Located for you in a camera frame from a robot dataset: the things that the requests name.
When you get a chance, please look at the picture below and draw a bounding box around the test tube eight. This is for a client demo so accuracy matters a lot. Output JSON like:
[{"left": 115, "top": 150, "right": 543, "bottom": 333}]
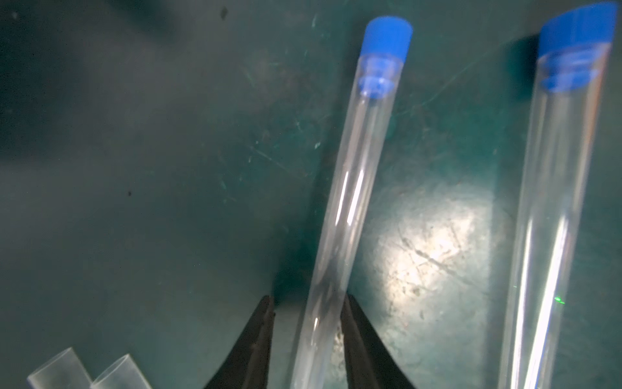
[{"left": 90, "top": 354, "right": 152, "bottom": 389}]

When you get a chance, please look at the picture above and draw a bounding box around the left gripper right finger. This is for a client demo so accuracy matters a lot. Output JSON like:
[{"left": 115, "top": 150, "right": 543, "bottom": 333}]
[{"left": 340, "top": 294, "right": 416, "bottom": 389}]

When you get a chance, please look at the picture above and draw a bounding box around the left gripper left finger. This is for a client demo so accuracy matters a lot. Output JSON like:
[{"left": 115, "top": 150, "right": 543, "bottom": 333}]
[{"left": 204, "top": 296, "right": 275, "bottom": 389}]

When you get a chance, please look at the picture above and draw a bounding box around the test tube nine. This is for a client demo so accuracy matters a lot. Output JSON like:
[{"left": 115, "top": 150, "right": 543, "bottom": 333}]
[{"left": 291, "top": 16, "right": 413, "bottom": 388}]

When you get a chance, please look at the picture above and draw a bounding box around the test tube six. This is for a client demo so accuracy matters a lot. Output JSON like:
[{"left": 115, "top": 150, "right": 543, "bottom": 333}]
[{"left": 27, "top": 347, "right": 92, "bottom": 389}]

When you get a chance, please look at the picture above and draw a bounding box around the test tube ten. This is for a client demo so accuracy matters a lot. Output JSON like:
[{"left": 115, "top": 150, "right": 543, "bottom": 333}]
[{"left": 498, "top": 1, "right": 619, "bottom": 388}]

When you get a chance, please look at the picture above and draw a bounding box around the green table mat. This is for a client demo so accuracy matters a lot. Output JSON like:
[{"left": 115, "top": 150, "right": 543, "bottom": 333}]
[{"left": 0, "top": 0, "right": 622, "bottom": 389}]

